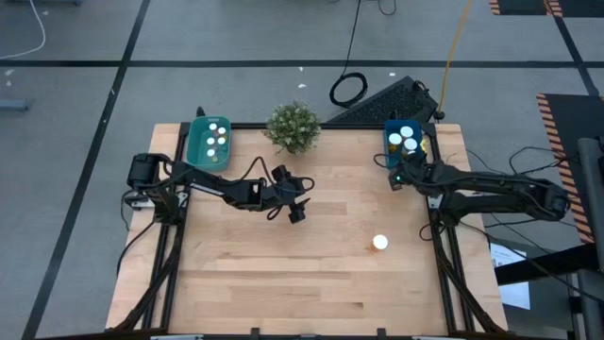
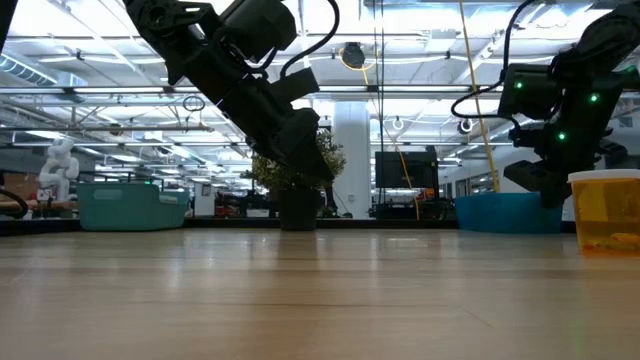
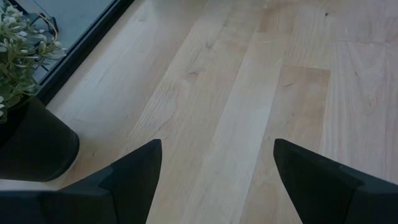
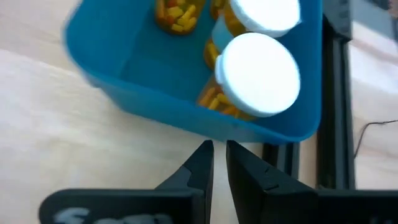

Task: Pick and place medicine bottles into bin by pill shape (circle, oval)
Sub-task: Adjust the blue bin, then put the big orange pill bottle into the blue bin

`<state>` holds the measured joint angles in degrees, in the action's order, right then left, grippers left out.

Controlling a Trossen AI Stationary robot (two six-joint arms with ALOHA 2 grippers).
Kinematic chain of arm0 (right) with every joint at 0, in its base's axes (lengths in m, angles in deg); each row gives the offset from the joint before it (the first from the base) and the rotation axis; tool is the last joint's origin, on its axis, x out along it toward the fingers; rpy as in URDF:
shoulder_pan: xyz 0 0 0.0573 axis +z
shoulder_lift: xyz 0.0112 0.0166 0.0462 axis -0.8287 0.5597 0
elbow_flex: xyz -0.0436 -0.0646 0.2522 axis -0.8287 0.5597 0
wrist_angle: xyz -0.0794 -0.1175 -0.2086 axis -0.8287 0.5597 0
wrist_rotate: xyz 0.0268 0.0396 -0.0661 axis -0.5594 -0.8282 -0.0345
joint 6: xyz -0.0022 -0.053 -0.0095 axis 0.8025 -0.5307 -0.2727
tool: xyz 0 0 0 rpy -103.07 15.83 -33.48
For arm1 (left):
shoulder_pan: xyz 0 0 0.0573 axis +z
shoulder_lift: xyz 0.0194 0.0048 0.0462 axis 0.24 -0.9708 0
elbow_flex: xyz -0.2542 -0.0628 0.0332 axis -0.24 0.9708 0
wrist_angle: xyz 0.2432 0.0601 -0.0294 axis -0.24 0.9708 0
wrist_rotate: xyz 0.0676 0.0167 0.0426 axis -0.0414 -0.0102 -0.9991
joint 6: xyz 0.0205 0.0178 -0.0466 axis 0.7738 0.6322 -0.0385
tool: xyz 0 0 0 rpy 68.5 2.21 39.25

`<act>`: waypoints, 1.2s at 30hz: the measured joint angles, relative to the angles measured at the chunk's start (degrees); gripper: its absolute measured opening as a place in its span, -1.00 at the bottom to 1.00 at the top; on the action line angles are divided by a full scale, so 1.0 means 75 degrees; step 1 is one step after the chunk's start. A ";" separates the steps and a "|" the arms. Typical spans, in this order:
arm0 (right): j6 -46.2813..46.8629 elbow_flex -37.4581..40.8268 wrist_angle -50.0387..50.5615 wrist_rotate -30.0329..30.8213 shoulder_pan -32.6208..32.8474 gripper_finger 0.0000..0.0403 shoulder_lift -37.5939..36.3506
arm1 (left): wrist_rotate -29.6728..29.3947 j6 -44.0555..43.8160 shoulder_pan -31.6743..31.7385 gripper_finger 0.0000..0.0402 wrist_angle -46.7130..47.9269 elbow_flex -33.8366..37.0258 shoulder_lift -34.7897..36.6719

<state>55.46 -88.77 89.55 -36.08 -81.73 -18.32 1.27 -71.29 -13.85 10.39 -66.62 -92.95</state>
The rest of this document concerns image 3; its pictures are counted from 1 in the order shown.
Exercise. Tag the black aluminium table frame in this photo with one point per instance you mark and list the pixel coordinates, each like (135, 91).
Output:
(87, 43)

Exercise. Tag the artificial plant in black pot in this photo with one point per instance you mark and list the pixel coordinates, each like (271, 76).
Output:
(37, 146)

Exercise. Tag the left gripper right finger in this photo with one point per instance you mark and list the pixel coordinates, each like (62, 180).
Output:
(335, 196)

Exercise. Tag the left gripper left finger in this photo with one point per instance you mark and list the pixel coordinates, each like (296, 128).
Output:
(118, 196)

